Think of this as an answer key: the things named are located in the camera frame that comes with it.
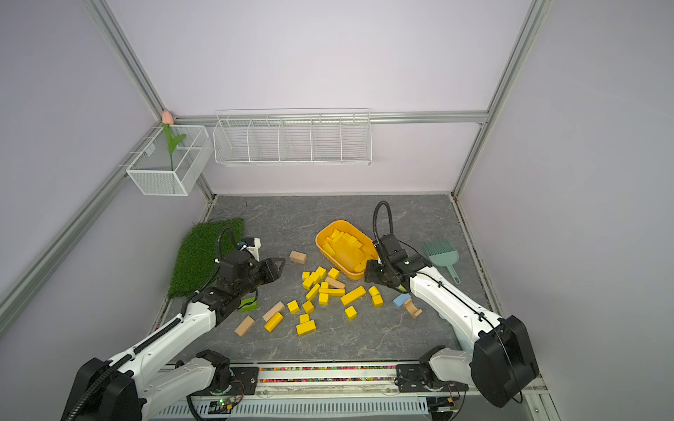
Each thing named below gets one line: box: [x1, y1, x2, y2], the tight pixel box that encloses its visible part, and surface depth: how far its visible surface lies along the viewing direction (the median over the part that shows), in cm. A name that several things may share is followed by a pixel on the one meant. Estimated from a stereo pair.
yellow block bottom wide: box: [295, 319, 317, 336], surface depth 83 cm
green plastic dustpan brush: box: [421, 240, 461, 285], surface depth 104 cm
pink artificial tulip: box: [161, 110, 187, 172], surface depth 92 cm
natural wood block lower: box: [234, 314, 256, 338], surface depth 85 cm
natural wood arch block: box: [403, 298, 424, 320], surface depth 88 cm
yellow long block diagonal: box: [340, 285, 366, 307], surface depth 91 cm
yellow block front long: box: [264, 311, 284, 333], surface depth 85 cm
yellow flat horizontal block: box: [318, 288, 345, 296], surface depth 91 cm
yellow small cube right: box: [344, 305, 358, 322], surface depth 86 cm
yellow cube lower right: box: [372, 293, 384, 308], surface depth 88 cm
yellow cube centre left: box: [286, 299, 301, 315], surface depth 87 cm
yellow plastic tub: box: [315, 220, 379, 281], surface depth 103 cm
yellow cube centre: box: [301, 299, 316, 314], surface depth 88 cm
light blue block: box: [393, 292, 412, 308], surface depth 89 cm
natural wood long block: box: [261, 300, 286, 323], surface depth 88 cm
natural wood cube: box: [288, 249, 308, 265], surface depth 100 cm
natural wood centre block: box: [324, 276, 346, 290], surface depth 94 cm
